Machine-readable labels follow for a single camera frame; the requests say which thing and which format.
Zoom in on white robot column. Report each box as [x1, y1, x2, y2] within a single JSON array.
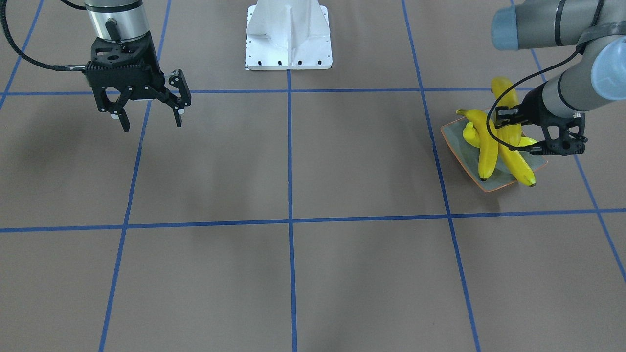
[[245, 0, 333, 70]]

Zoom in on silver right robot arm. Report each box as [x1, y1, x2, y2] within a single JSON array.
[[83, 0, 191, 131]]

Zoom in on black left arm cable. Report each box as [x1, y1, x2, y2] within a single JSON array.
[[486, 29, 602, 150]]

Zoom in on grey square plate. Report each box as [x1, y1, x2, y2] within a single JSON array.
[[441, 116, 547, 193]]

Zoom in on large yellow banana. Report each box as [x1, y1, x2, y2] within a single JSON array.
[[455, 109, 498, 181]]

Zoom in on small yellow banana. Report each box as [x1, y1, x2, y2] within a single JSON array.
[[463, 122, 537, 149]]

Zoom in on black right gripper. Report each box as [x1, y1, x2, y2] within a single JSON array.
[[84, 32, 192, 132]]

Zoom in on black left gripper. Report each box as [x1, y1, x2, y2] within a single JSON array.
[[494, 83, 588, 156]]

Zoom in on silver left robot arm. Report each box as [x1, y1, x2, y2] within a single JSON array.
[[491, 0, 626, 156]]

